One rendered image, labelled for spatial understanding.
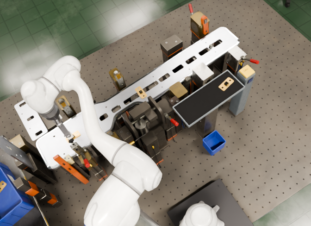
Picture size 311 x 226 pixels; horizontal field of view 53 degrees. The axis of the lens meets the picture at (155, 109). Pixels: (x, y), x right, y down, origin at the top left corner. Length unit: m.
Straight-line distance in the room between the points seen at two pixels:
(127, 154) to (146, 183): 0.12
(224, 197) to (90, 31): 2.44
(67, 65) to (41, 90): 0.16
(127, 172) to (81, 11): 2.95
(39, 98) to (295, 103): 1.59
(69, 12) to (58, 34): 0.32
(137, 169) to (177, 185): 0.85
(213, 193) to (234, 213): 0.15
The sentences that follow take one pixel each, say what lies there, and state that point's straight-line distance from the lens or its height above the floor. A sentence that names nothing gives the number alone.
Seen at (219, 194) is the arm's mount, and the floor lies 0.76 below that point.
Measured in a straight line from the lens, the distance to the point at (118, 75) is 1.83.
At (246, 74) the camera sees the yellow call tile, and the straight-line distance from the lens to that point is 1.72.
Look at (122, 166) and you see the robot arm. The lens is 1.12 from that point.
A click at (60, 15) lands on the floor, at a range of 3.91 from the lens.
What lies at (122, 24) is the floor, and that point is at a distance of 3.58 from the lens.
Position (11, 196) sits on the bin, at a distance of 1.82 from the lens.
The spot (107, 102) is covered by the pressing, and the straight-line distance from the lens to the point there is 1.86.
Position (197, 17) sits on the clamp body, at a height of 1.06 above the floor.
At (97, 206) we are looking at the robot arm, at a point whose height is 1.53.
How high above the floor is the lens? 2.58
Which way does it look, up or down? 62 degrees down
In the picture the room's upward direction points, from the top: 13 degrees counter-clockwise
